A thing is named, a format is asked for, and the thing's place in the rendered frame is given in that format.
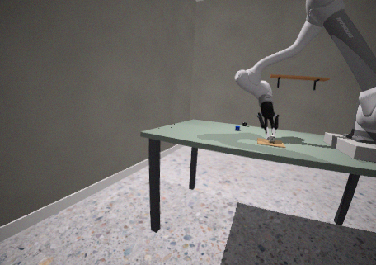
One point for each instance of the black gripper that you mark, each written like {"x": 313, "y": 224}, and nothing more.
{"x": 268, "y": 113}

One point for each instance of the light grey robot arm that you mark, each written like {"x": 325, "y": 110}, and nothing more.
{"x": 356, "y": 52}

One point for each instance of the tan mottled mat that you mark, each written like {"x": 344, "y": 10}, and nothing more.
{"x": 275, "y": 143}

